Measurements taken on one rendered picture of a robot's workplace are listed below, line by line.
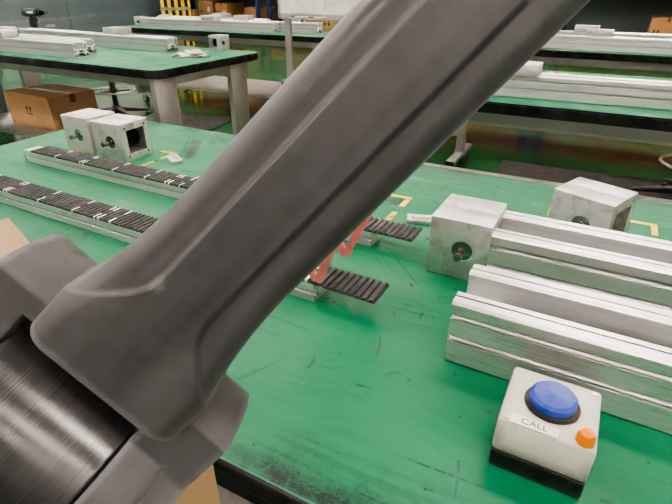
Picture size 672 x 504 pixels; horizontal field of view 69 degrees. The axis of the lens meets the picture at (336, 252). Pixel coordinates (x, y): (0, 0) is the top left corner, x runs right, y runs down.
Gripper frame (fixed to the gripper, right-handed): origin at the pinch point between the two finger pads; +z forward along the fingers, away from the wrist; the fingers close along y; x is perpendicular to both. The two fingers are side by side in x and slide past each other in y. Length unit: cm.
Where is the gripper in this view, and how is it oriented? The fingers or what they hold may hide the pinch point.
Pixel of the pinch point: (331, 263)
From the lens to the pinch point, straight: 67.4
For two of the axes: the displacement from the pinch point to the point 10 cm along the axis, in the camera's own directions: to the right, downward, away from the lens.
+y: 4.9, -4.3, 7.6
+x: -8.7, -2.4, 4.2
